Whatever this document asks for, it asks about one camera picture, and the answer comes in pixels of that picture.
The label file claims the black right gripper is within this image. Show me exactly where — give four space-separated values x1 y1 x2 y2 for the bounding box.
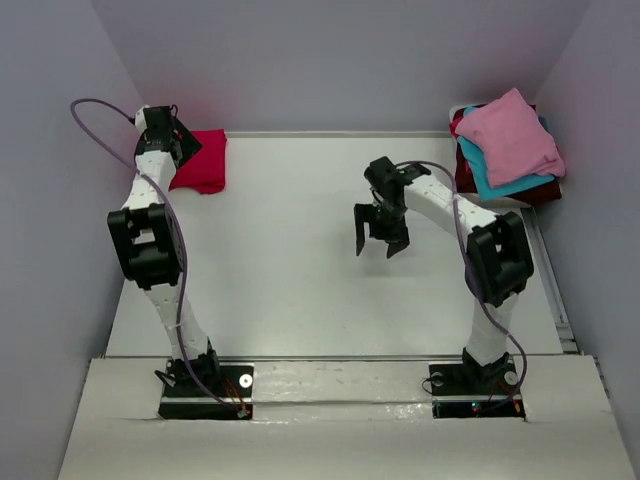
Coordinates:
354 200 410 258

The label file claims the red t shirt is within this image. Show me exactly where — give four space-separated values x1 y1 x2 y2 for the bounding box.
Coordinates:
449 104 483 140
169 129 227 195

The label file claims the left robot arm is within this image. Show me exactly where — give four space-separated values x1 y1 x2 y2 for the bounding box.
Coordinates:
107 106 221 398

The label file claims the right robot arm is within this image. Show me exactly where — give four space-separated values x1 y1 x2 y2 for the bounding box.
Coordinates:
354 157 534 393

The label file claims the dark maroon folded t shirt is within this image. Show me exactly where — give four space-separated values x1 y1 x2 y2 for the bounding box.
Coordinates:
452 103 561 207

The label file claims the teal folded t shirt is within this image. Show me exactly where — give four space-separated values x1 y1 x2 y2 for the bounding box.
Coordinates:
454 100 566 199

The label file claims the red folded t shirt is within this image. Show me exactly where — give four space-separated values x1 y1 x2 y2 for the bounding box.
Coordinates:
449 104 483 140

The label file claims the pink folded t shirt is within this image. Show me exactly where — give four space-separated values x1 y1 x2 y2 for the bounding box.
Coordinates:
456 88 566 189

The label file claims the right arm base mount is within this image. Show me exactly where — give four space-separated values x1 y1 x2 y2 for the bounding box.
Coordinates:
421 362 526 419

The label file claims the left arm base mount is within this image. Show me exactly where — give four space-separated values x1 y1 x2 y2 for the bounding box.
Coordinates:
154 361 255 421

